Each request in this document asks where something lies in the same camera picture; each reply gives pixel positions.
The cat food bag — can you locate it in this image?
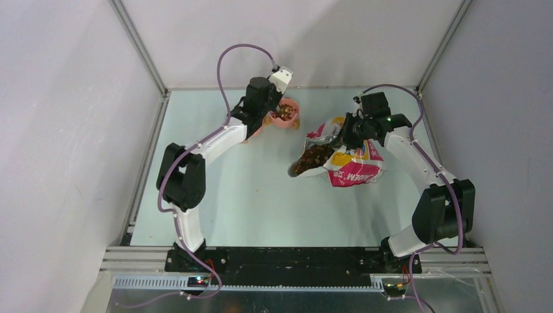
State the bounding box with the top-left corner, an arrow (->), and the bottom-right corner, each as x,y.
288,117 -> 386,188

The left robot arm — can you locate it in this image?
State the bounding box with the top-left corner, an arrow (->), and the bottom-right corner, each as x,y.
157,72 -> 292,272

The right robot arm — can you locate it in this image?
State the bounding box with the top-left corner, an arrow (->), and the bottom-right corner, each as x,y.
338,92 -> 475,273

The empty pink bowl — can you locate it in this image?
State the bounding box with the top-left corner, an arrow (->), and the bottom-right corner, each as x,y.
268,98 -> 300,130

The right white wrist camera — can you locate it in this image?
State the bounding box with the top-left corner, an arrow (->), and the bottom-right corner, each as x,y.
353,93 -> 368,107

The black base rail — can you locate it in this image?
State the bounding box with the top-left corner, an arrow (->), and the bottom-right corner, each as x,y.
164,245 -> 422,288

